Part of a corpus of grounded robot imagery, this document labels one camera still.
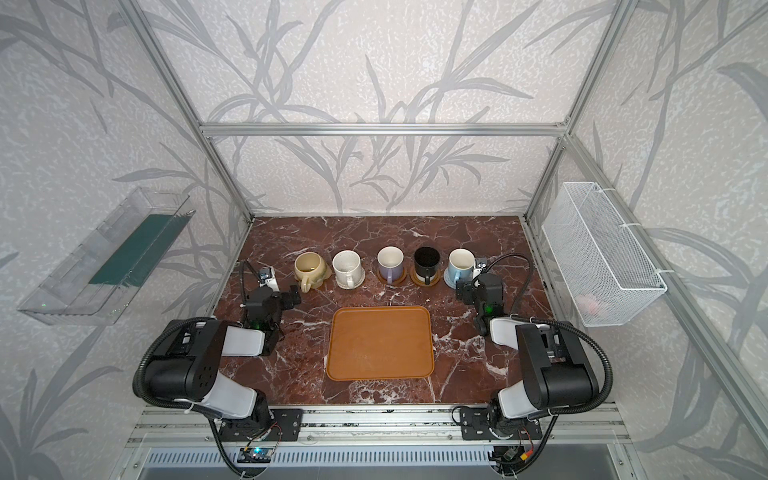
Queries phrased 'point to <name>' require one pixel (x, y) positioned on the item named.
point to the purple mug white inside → (390, 261)
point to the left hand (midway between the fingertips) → (282, 273)
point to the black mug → (426, 260)
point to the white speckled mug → (347, 268)
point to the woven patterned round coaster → (362, 278)
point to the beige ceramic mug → (309, 268)
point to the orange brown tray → (380, 342)
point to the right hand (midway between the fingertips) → (477, 270)
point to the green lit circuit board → (254, 455)
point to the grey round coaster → (447, 281)
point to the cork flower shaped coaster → (321, 281)
